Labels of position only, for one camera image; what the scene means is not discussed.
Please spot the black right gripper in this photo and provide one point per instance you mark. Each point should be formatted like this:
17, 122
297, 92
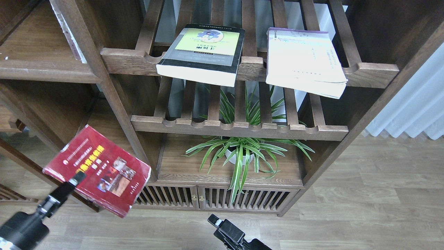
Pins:
232, 237

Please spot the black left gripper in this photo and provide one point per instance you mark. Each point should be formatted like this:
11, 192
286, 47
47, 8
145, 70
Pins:
23, 231

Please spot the red book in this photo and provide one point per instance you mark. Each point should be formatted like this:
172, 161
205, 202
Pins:
114, 178

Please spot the white and purple book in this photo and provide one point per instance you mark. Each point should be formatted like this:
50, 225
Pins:
304, 61

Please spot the white book in shelf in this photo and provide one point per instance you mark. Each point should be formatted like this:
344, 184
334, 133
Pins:
77, 53

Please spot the green spider plant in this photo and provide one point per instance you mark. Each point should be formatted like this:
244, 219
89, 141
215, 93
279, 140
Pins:
243, 150

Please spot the dark wooden furniture at left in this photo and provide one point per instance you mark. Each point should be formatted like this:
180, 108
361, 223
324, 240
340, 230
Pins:
10, 123

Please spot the dark wooden bookshelf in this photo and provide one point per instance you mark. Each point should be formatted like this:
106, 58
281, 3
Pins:
381, 43

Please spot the green and black book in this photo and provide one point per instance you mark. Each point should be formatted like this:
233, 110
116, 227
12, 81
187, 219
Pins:
204, 53

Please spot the white curtain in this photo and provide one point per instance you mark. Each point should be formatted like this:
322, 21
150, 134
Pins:
418, 108

